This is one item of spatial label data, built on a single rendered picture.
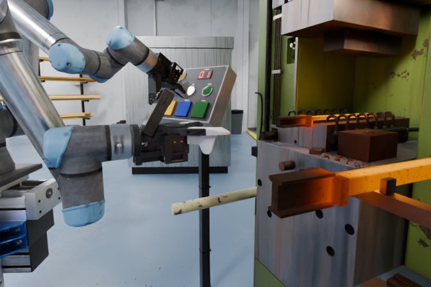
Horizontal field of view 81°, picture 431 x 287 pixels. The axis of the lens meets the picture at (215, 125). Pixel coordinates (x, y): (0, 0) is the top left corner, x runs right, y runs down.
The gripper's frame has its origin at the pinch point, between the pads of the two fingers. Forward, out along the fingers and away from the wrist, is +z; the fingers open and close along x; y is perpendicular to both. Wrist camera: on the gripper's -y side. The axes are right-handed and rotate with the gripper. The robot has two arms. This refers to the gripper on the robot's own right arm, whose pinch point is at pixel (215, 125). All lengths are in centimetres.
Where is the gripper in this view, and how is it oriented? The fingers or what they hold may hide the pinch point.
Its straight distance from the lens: 62.2
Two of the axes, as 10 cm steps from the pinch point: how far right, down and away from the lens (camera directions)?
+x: 4.5, 1.2, -8.8
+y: 0.0, 9.9, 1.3
